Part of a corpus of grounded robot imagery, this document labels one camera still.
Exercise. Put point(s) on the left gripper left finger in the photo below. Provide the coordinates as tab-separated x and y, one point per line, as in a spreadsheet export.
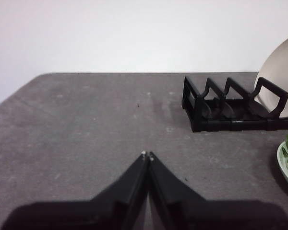
98	213

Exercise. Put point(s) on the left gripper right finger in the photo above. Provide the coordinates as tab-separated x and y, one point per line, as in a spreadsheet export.
206	215

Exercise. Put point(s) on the green plate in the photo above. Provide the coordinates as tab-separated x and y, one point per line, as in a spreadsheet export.
286	172

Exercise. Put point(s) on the black plate rack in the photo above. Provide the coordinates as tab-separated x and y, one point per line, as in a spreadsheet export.
230	125

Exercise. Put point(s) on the beige plate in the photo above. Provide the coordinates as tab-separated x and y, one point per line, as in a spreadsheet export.
280	67

